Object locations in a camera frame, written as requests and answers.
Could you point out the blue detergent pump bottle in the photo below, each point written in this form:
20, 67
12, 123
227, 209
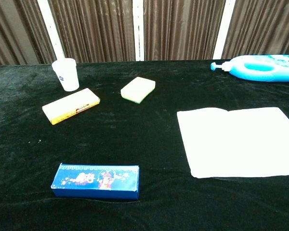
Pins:
260, 68

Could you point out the white paper cup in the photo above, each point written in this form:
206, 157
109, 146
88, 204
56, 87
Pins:
67, 74

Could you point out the blue printed rectangular box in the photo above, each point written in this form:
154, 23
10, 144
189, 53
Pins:
96, 181

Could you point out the brown pleated curtain panel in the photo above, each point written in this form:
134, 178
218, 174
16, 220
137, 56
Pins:
96, 29
14, 31
183, 29
265, 26

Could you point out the yellow green sponge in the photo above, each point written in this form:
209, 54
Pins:
137, 89

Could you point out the black velvet tablecloth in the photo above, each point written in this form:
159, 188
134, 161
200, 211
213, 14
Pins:
135, 134

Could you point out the white frame post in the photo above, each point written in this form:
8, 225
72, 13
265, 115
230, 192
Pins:
51, 31
138, 29
223, 31

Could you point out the yellow white flat box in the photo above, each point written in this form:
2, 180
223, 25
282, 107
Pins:
68, 105

